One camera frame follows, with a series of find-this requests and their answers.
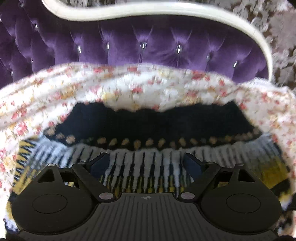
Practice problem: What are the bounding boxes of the purple tufted chaise sofa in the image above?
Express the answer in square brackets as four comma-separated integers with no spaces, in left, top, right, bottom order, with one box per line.
[1,1,273,86]

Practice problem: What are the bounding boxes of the navy yellow patterned knit sweater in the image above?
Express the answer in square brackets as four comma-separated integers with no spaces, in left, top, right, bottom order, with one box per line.
[4,101,292,234]

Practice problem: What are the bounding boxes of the floral bed cover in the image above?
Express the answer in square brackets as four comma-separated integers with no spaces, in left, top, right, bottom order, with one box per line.
[1,63,295,235]

